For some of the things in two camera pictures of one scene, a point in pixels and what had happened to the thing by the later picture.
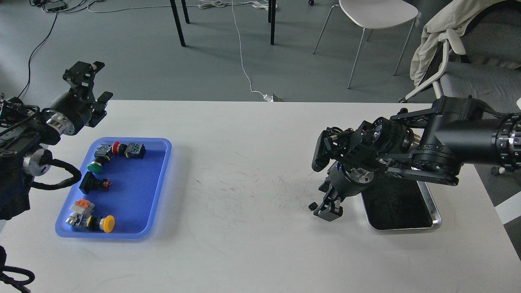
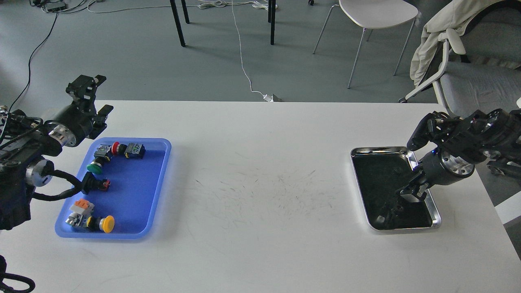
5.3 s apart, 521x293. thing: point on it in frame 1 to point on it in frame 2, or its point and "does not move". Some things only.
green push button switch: (103, 153) does not move
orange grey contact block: (83, 206) does not move
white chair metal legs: (325, 24) does not move
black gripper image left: (72, 112) to (75, 123)
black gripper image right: (344, 181) to (439, 169)
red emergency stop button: (132, 150) does not move
